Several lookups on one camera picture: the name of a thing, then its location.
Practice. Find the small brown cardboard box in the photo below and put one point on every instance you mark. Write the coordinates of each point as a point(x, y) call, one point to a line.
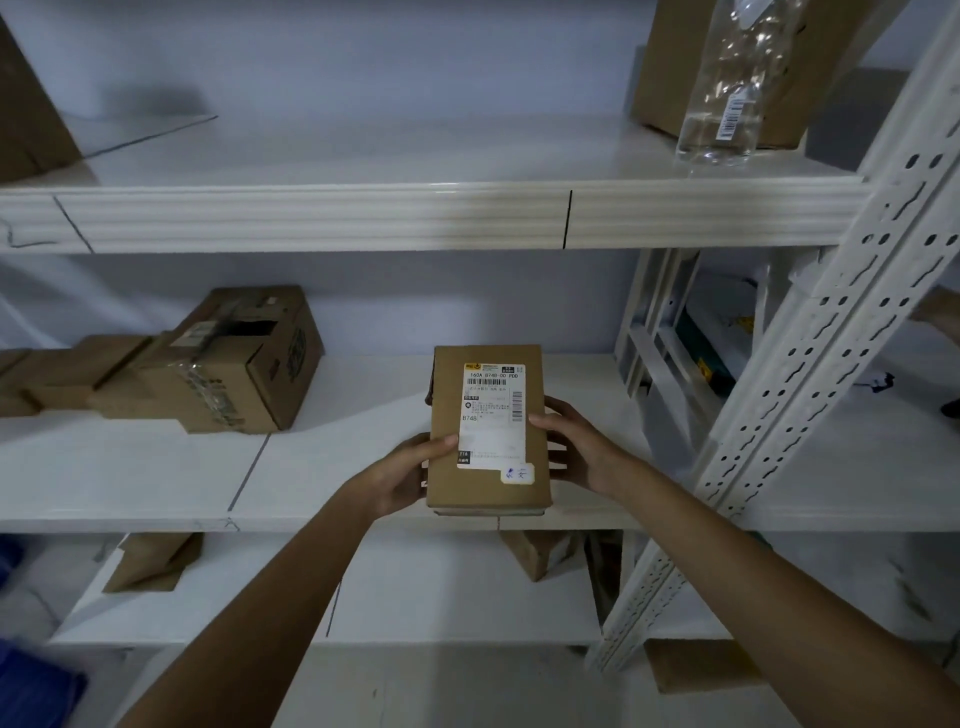
point(13, 390)

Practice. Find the flat cardboard sheet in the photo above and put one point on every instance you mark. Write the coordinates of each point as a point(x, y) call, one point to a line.
point(697, 666)

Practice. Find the blue plastic bin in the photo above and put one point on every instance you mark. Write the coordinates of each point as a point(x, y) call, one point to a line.
point(34, 686)

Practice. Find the clear plastic bottle with barcode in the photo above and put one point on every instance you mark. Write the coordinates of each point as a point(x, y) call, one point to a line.
point(731, 90)

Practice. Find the white bagged package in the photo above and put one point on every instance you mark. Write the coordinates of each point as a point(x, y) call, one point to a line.
point(720, 322)

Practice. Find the large plain cardboard box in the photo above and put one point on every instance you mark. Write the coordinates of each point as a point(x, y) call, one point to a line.
point(30, 120)

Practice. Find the brown cardboard parcel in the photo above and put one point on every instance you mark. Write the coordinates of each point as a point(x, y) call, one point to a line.
point(150, 562)

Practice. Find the taped brown cardboard box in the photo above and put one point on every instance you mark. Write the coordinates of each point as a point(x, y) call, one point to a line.
point(240, 375)

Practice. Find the person's left forearm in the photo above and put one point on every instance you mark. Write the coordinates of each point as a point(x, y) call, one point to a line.
point(262, 615)

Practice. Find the person's left hand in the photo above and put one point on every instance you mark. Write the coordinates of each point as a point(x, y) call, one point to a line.
point(394, 476)

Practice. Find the person's right forearm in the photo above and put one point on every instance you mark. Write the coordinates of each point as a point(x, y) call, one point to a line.
point(757, 592)

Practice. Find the flat brown cardboard box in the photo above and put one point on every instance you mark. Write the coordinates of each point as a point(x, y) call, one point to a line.
point(82, 371)

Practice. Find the person's left thumb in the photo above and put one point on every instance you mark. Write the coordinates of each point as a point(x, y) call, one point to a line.
point(439, 445)

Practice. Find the white metal shelving unit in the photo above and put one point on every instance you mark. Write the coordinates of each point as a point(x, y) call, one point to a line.
point(300, 217)

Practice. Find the cardboard parcel with white label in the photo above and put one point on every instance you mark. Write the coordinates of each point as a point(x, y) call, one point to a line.
point(536, 555)

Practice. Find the white perforated shelf upright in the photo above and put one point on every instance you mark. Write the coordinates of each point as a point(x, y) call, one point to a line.
point(825, 337)

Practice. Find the white metal side frame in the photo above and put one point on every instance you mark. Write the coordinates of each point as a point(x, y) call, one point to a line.
point(652, 322)

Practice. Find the cardboard box with shipping label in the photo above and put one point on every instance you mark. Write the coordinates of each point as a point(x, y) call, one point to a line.
point(486, 375)

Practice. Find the person's right thumb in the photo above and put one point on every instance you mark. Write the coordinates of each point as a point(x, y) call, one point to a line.
point(551, 424)

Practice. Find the person's right hand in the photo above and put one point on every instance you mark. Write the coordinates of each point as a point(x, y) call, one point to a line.
point(592, 457)

